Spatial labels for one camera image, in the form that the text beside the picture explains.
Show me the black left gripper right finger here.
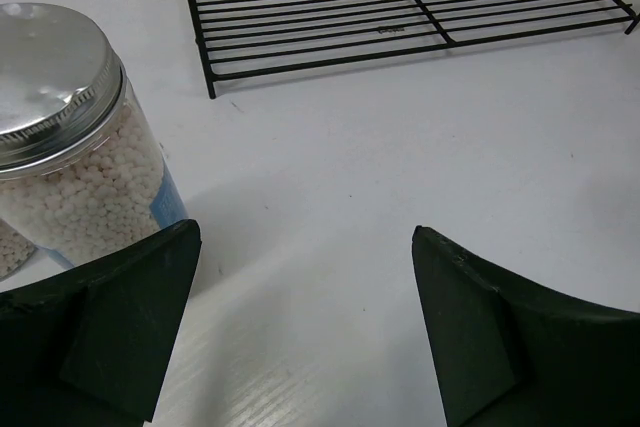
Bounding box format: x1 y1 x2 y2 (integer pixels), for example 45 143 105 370
412 226 639 426

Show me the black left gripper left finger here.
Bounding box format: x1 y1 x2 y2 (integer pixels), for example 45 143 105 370
1 219 202 426

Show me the clear jar white beads silver lid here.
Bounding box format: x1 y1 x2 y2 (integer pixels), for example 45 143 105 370
1 3 187 268

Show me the clear jar black lid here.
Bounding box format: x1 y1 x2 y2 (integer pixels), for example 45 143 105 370
0 221 37 280

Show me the black wire rack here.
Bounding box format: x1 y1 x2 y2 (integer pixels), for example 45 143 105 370
186 0 639 95

